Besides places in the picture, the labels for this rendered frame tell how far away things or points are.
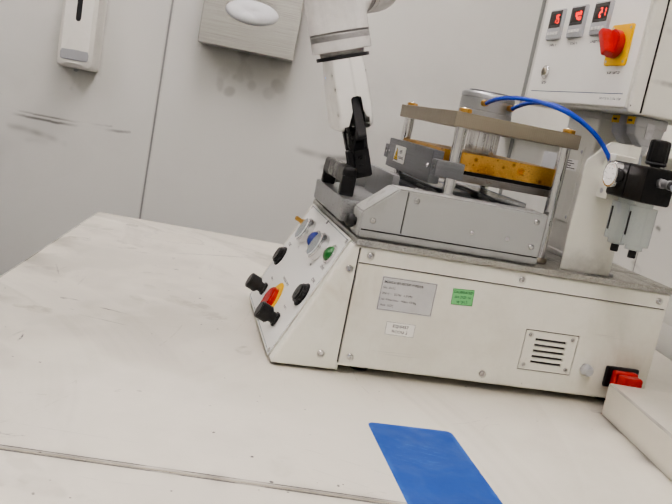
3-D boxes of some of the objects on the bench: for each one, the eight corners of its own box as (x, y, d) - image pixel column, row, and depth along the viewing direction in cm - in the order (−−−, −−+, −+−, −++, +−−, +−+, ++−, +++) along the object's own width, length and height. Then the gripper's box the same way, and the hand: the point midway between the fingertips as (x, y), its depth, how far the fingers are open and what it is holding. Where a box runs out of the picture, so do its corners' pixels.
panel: (249, 296, 133) (314, 204, 131) (268, 356, 104) (352, 239, 103) (239, 289, 132) (305, 197, 131) (255, 348, 103) (339, 231, 102)
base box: (537, 336, 146) (560, 245, 143) (653, 420, 110) (686, 301, 107) (248, 295, 135) (266, 195, 132) (272, 375, 99) (298, 240, 96)
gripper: (380, 42, 106) (398, 178, 110) (356, 46, 120) (373, 167, 124) (324, 50, 104) (345, 188, 109) (307, 54, 119) (326, 175, 123)
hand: (358, 163), depth 116 cm, fingers closed, pressing on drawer
